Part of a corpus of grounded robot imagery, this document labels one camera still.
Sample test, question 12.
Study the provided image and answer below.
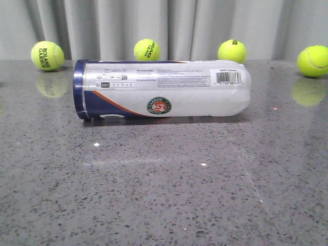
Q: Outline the Wilson tennis ball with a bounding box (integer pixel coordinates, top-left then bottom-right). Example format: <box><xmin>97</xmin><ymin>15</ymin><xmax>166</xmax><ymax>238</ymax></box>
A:
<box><xmin>218</xmin><ymin>39</ymin><xmax>247</xmax><ymax>64</ymax></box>

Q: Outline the plain yellow tennis ball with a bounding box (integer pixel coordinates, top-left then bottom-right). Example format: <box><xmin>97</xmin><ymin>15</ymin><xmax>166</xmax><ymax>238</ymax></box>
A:
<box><xmin>297</xmin><ymin>45</ymin><xmax>327</xmax><ymax>77</ymax></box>

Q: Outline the white tennis ball can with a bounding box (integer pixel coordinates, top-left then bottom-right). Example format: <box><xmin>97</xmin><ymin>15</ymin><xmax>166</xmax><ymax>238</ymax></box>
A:
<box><xmin>73</xmin><ymin>60</ymin><xmax>251</xmax><ymax>119</ymax></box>

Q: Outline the Head Team tennis ball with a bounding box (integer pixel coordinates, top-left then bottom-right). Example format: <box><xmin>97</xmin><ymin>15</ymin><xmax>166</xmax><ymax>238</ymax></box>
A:
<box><xmin>134</xmin><ymin>39</ymin><xmax>160</xmax><ymax>61</ymax></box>

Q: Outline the grey curtain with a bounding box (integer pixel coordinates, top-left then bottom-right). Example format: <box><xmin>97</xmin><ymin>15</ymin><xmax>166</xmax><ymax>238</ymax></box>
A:
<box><xmin>1</xmin><ymin>1</ymin><xmax>327</xmax><ymax>60</ymax></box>

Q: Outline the Roland Garros tennis ball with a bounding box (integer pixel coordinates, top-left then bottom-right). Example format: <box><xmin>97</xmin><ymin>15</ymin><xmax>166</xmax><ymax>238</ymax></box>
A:
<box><xmin>31</xmin><ymin>41</ymin><xmax>65</xmax><ymax>71</ymax></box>

